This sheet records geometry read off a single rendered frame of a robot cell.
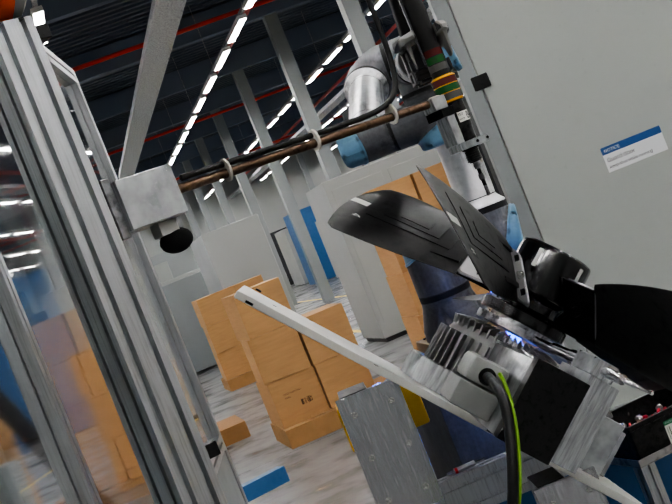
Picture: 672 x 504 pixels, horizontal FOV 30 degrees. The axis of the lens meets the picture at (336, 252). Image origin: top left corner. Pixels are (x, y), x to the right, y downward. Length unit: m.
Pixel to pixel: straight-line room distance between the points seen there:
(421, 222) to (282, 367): 7.46
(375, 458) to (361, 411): 0.07
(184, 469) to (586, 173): 2.53
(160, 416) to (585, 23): 2.65
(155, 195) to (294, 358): 7.83
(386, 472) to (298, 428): 7.51
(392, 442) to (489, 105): 2.16
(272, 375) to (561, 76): 5.85
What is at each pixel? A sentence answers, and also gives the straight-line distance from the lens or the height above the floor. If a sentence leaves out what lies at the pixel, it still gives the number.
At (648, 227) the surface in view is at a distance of 4.03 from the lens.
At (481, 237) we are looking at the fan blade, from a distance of 1.81.
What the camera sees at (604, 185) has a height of 1.21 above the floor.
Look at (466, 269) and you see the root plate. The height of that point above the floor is 1.25.
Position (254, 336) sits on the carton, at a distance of 9.47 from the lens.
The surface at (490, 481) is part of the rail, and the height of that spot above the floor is 0.83.
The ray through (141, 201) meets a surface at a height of 1.52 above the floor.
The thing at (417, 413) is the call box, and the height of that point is 1.01.
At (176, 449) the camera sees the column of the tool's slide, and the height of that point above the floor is 1.20.
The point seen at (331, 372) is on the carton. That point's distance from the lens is 9.57.
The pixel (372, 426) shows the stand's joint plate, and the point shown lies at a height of 1.09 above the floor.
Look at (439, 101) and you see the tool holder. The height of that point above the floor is 1.52.
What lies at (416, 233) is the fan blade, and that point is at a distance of 2.06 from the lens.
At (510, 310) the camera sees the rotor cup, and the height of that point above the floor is 1.18.
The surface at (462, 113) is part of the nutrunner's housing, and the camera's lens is 2.10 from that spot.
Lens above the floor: 1.39
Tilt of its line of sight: 1 degrees down
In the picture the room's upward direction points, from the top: 22 degrees counter-clockwise
